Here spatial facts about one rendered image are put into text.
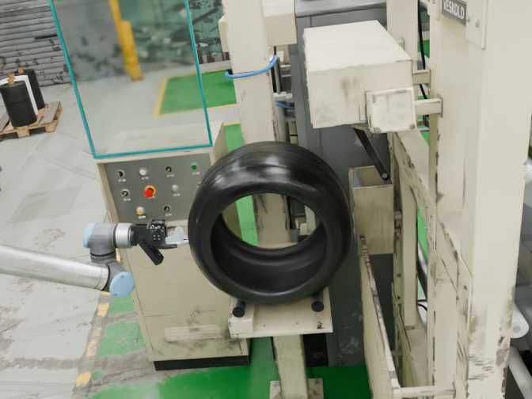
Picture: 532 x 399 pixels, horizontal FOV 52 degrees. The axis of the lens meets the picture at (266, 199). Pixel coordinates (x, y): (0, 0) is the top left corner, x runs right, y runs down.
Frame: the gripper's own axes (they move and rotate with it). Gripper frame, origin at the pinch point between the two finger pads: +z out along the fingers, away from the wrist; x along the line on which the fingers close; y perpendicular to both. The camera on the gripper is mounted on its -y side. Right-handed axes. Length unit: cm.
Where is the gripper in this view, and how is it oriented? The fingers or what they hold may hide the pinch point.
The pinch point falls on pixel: (188, 241)
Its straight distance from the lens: 195.2
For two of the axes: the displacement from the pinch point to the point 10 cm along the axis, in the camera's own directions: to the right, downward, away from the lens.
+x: 0.5, -4.5, 8.9
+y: -0.1, -8.9, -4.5
